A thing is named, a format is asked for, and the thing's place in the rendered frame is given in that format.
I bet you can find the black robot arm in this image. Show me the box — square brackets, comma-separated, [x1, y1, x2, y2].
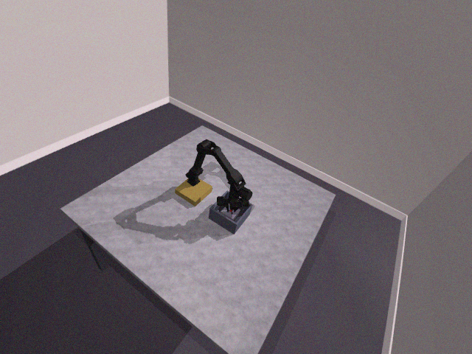
[185, 139, 253, 210]

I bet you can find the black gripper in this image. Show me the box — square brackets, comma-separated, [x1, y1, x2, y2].
[217, 193, 249, 212]

